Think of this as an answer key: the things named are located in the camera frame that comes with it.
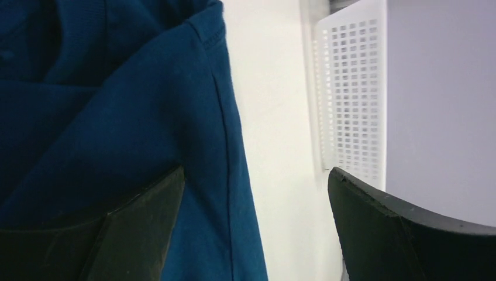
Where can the white plastic basket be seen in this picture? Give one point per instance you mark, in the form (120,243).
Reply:
(345,45)

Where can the blue mickey print t-shirt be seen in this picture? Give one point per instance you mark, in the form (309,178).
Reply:
(99,98)

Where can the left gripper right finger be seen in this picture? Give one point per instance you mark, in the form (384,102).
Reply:
(383,237)

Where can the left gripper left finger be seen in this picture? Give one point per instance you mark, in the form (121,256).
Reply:
(123,238)

